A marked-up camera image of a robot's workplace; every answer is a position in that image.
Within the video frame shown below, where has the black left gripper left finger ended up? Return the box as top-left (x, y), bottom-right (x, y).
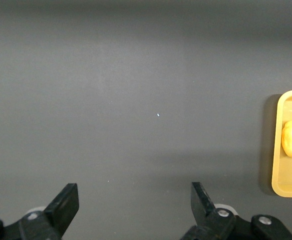
top-left (0, 182), bottom-right (80, 240)

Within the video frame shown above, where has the orange rectangular tray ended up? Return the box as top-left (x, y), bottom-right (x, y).
top-left (271, 89), bottom-right (292, 199)

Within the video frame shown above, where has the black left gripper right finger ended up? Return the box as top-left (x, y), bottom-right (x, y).
top-left (180, 181), bottom-right (292, 240)

